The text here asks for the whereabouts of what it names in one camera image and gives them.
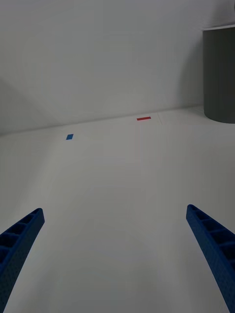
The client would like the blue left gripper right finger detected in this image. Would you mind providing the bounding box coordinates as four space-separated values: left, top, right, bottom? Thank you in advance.
186 204 235 313

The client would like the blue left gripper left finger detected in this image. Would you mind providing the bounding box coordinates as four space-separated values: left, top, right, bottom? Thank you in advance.
0 207 46 313

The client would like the grey plastic waste bin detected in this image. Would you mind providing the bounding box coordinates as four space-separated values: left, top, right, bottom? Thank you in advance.
202 23 235 124

